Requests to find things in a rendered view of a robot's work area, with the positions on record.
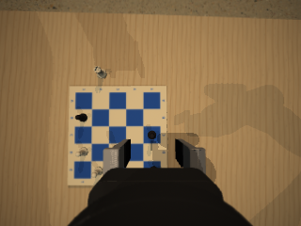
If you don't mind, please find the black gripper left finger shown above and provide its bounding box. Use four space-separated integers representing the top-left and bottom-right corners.
103 139 131 175

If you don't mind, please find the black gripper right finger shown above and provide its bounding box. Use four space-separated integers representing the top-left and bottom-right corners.
175 139 206 174

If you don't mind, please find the blue and cream chessboard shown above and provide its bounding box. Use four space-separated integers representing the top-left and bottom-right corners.
68 86 167 186

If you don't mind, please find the white pawn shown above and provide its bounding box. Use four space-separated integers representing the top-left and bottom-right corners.
91 167 103 178
75 148 87 156

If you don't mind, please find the white chess rook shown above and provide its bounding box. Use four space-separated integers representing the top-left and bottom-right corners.
94 66 106 78

